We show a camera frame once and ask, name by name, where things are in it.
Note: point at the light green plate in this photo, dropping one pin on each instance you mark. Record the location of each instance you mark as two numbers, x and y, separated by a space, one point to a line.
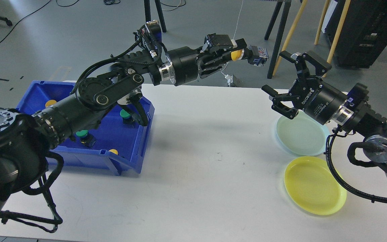
302 135

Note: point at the blue plastic bin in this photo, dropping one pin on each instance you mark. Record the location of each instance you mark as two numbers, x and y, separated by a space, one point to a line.
129 140

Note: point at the black cabinet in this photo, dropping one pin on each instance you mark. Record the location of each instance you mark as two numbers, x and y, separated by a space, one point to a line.
364 34

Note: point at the yellow push button front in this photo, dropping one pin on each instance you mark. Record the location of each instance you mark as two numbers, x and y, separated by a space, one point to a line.
114 151

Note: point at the black stand legs right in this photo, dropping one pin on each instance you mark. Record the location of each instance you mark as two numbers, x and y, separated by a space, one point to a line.
286 4

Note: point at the green push button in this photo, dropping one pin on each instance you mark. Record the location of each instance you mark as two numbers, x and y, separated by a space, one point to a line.
127 119
87 139

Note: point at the yellow wooden pole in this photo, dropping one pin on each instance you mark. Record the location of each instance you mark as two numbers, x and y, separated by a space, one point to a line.
290 33
338 30

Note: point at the yellow plate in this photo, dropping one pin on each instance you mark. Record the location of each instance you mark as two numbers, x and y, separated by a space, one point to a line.
310 184

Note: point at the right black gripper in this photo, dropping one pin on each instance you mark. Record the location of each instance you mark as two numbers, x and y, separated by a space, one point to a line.
310 93

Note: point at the white power adapter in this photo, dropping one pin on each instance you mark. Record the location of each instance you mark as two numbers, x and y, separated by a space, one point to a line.
232 81

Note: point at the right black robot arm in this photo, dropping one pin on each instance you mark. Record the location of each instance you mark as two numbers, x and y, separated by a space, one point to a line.
351 112

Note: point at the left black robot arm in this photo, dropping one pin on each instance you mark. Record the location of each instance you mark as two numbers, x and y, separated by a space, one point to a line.
27 162

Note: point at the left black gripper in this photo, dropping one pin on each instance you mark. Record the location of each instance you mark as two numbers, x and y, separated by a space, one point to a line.
184 65

